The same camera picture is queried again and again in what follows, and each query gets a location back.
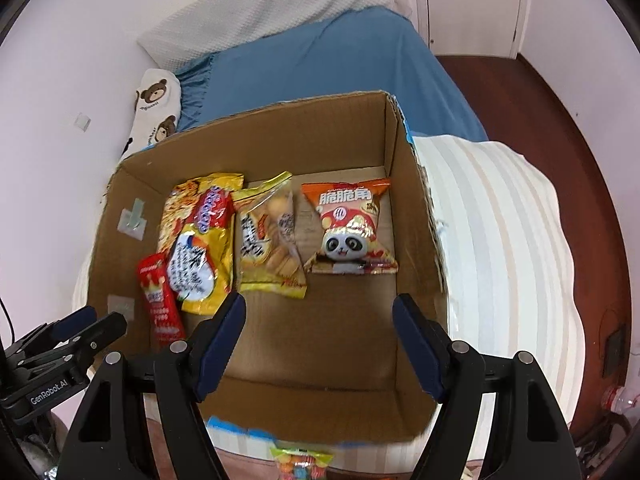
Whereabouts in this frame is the colourful candy bag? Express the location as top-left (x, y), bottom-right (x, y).
top-left (270, 447), bottom-right (335, 480)

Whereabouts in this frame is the cream striped blanket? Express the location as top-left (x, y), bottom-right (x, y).
top-left (70, 135), bottom-right (586, 466)

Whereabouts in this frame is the plastic water bottle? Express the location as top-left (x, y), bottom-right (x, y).
top-left (600, 385), bottom-right (640, 413)

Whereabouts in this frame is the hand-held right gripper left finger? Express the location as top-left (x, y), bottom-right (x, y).
top-left (65, 290), bottom-right (247, 480)

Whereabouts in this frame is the black cable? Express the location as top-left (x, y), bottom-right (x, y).
top-left (0, 295), bottom-right (16, 351)

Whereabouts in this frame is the cardboard box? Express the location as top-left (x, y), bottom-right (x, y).
top-left (80, 90), bottom-right (451, 448)

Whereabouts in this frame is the orange yellow noodle snack packet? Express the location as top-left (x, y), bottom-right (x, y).
top-left (157, 172), bottom-right (246, 256)

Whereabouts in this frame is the white textured pillow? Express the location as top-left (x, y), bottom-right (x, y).
top-left (137, 0), bottom-right (396, 68)

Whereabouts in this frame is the red stick snack packet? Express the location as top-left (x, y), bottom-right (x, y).
top-left (138, 254), bottom-right (187, 346)

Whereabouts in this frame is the red snack packet blue lettering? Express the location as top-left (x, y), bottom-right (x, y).
top-left (187, 185), bottom-right (236, 241)

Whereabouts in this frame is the blue bedsheet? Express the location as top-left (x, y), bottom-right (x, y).
top-left (172, 6), bottom-right (488, 143)

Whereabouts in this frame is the orange panda snack packet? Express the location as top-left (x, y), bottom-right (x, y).
top-left (300, 178), bottom-right (400, 275)

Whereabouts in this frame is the white door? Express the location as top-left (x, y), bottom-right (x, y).
top-left (412, 0), bottom-right (531, 58)

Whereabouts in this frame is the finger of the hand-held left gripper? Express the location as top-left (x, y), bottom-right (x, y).
top-left (10, 305), bottom-right (98, 358)
top-left (20, 311), bottom-right (128, 378)

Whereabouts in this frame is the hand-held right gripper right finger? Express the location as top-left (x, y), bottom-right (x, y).
top-left (392, 294), bottom-right (573, 480)

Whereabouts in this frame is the yellow biscuit packet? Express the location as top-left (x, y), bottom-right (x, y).
top-left (232, 171), bottom-right (308, 301)

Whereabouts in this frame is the bear print bolster pillow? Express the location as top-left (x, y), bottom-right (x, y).
top-left (121, 67), bottom-right (182, 156)

